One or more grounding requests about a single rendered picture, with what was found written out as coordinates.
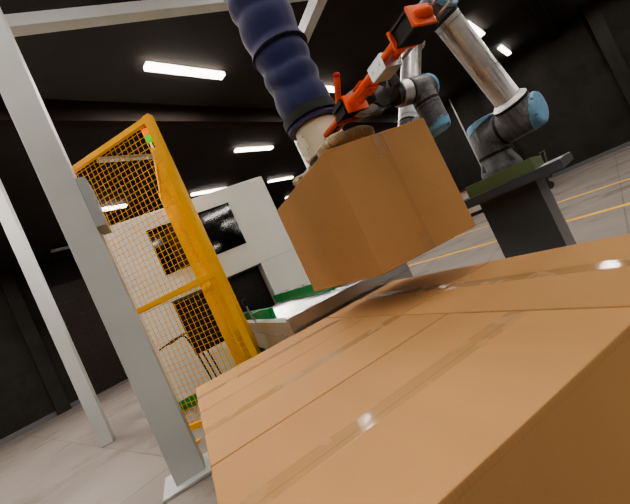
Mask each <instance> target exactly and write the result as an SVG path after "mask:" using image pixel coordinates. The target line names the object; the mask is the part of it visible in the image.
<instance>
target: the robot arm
mask: <svg viewBox="0 0 630 504"><path fill-rule="evenodd" d="M447 2H448V0H438V1H437V2H436V3H435V5H434V6H433V7H432V8H433V13H434V15H435V16H436V15H437V14H438V13H439V11H440V10H441V9H442V8H443V7H444V5H445V4H446V3H447ZM457 3H458V0H453V1H452V2H451V4H450V5H449V6H448V7H447V9H446V10H445V11H444V12H443V13H442V15H441V16H440V17H439V18H438V19H437V21H439V24H438V25H437V26H436V28H435V29H434V32H436V33H437V34H438V35H439V37H440V38H441V39H442V40H443V42H444V43H445V44H446V46H447V47H448V48H449V49H450V51H451V52H452V53H453V55H454V56H455V57H456V58H457V60H458V61H459V62H460V63H461V65H462V66H463V67H464V69H465V70H466V71H467V72H468V74H469V75H470V76H471V77H472V79H473V80H474V81H475V83H476V84H477V85H478V86H479V88H480V89H481V90H482V91H483V93H484V94H485V95H486V97H487V98H488V99H489V100H490V102H491V103H492V104H493V106H494V112H493V113H490V114H488V115H486V116H483V117H482V118H480V119H479V120H477V121H476V122H474V123H473V124H472V125H471V126H470V127H469V128H468V129H467V135H468V139H469V141H470V143H471V145H472V147H473V149H474V152H475V154H476V156H477V158H478V160H479V162H480V165H481V178H482V180H483V179H485V178H487V177H489V176H491V175H493V174H496V173H498V172H500V171H502V170H504V169H506V168H508V167H511V166H513V165H515V164H517V163H519V162H521V161H523V159H522V158H521V157H520V156H519V155H518V154H517V153H516V152H515V151H513V149H512V147H511V145H510V143H512V142H514V141H516V140H517V139H519V138H521V137H523V136H525V135H527V134H529V133H530V132H532V131H534V130H537V129H538V128H539V127H541V126H542V125H544V124H545V123H546V122H547V121H548V118H549V109H548V105H547V102H546V101H545V99H544V97H543V96H542V94H541V93H540V92H538V91H532V92H531V93H529V92H528V90H527V89H526V88H518V87H517V85H516V84H515V83H514V81H513V80H512V79H511V77H510V76H509V75H508V73H507V72H506V71H505V70H504V68H503V67H502V66H501V64H500V63H499V62H498V60H497V59H496V58H495V56H494V55H493V54H492V52H491V51H490V50H489V48H488V47H487V46H486V45H485V43H484V42H483V41H482V39H481V38H480V37H479V35H478V34H477V33H476V31H475V30H474V29H473V27H472V26H471V25H470V23H469V22H468V21H467V20H466V18H465V17H464V16H463V14H462V13H461V12H460V10H459V8H458V6H457ZM424 46H425V41H424V42H423V43H422V44H418V45H417V46H416V47H414V48H413V49H412V51H411V52H410V53H409V54H408V55H407V57H406V58H405V59H404V60H402V59H401V60H402V62H403V64H402V66H401V71H400V78H399V77H398V76H397V74H396V73H395V75H394V76H393V78H392V79H391V81H390V82H387V84H386V89H385V88H384V86H381V85H380V86H379V87H378V88H377V89H376V91H375V92H374V93H373V94H372V95H371V96H368V97H367V98H366V101H367V102H368V104H369V108H366V109H364V110H362V111H361V110H360V111H359V112H358V113H356V114H355V115H354V117H359V118H360V120H359V121H361V120H363V119H364V118H365V117H368V116H370V117H369V118H368V119H370V118H373V117H377V116H380V115H381V114H382V113H383V112H384V111H385V110H386V109H387V108H390V107H391V106H395V107H396V108H399V116H398V125H397V126H400V125H403V124H406V123H409V122H412V121H415V120H418V119H421V118H424V120H425V122H426V124H427V126H428V128H429V130H430V132H431V134H432V136H433V137H436V136H438V135H439V134H441V133H442V132H444V131H445V130H446V129H447V128H448V127H449V126H450V125H451V120H450V118H449V114H448V113H447V111H446V109H445V107H444V105H443V103H442V101H441V99H440V97H439V95H438V92H439V89H440V85H439V81H438V79H437V77H436V76H435V75H433V74H431V73H422V74H421V53H422V49H423V48H424ZM374 115H376V116H374Z"/></svg>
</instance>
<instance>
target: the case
mask: <svg viewBox="0 0 630 504"><path fill-rule="evenodd" d="M277 213H278V215H279V217H280V219H281V221H282V223H283V225H284V228H285V230H286V232H287V234H288V236H289V238H290V240H291V243H292V245H293V247H294V249H295V251H296V253H297V255H298V257H299V260H300V262H301V264H302V266H303V268H304V270H305V272H306V274H307V277H308V279H309V281H310V283H311V285H312V287H313V289H314V291H315V292H316V291H320V290H324V289H328V288H332V287H336V286H340V285H344V284H348V283H352V282H356V281H360V280H364V279H368V278H372V277H376V276H380V275H384V274H386V273H388V272H390V271H392V270H393V269H395V268H397V267H399V266H401V265H403V264H405V263H407V262H408V261H410V260H412V259H414V258H416V257H418V256H420V255H422V254H424V253H425V252H427V251H429V250H431V249H433V248H435V247H437V246H439V245H440V244H442V243H444V242H446V241H448V240H450V239H452V238H454V237H455V236H457V235H459V234H461V233H463V232H465V231H467V230H469V229H471V228H472V227H474V226H475V223H474V221H473V219H472V217H471V215H470V212H469V210H468V208H467V206H466V204H465V202H464V200H463V198H462V196H461V194H460V192H459V190H458V188H457V186H456V184H455V182H454V180H453V178H452V175H451V173H450V171H449V169H448V167H447V165H446V163H445V161H444V159H443V157H442V155H441V153H440V151H439V149H438V147H437V145H436V143H435V141H434V138H433V136H432V134H431V132H430V130H429V128H428V126H427V124H426V122H425V120H424V118H421V119H418V120H415V121H412V122H409V123H406V124H403V125H400V126H397V127H394V128H391V129H388V130H385V131H382V132H379V133H376V134H373V135H370V136H367V137H364V138H361V139H358V140H355V141H352V142H349V143H346V144H343V145H340V146H337V147H334V148H331V149H328V150H325V151H324V152H323V153H322V154H321V156H320V157H319V158H318V159H317V161H316V162H315V163H314V164H313V166H312V167H311V168H310V169H309V171H308V172H307V173H306V174H305V176H304V177H303V178H302V180H301V181H300V182H299V183H298V185H297V186H296V187H295V188H294V190H293V191H292V192H291V193H290V195H289V196H288V197H287V198H286V200H285V201H284V202H283V204H282V205H281V206H280V207H279V209H278V210H277Z"/></svg>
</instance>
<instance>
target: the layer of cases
mask: <svg viewBox="0 0 630 504"><path fill-rule="evenodd" d="M195 390H196V395H197V401H198V406H199V411H200V416H201V421H202V426H203V431H204V436H205V441H206V446H207V451H208V457H209V462H210V467H211V472H212V477H213V482H214V487H215V492H216V497H217V502H218V504H630V233H629V234H624V235H619V236H614V237H609V238H604V239H599V240H594V241H589V242H584V243H579V244H574V245H569V246H564V247H559V248H554V249H549V250H544V251H539V252H534V253H529V254H524V255H519V256H514V257H509V258H504V259H499V260H494V261H490V262H484V263H479V264H474V265H469V266H465V267H460V268H455V269H450V270H445V271H440V272H435V273H430V274H425V275H420V276H415V277H410V278H405V279H400V280H395V281H391V282H389V283H388V284H386V285H384V286H382V287H380V288H379V289H377V290H375V291H373V292H371V293H369V294H368V295H366V296H364V297H362V298H360V299H358V300H357V301H355V302H353V303H351V304H349V305H347V306H346V307H344V308H342V309H340V310H338V311H336V312H335V313H333V314H331V315H329V316H327V317H326V318H324V319H322V320H320V321H318V322H316V323H314V324H313V325H311V326H309V327H307V328H305V329H304V330H302V331H300V332H298V333H296V334H294V335H293V336H291V337H289V338H287V339H285V340H283V341H282V342H280V343H278V344H276V345H274V346H272V347H271V348H269V349H267V350H265V351H263V352H261V353H260V354H258V355H256V356H254V357H252V358H250V359H249V360H247V361H245V362H243V363H241V364H240V365H238V366H236V367H234V368H232V369H230V370H229V371H227V372H225V373H223V374H221V375H219V376H218V377H216V378H214V379H212V380H210V381H208V382H207V383H205V384H203V385H201V386H199V387H197V388H196V389H195Z"/></svg>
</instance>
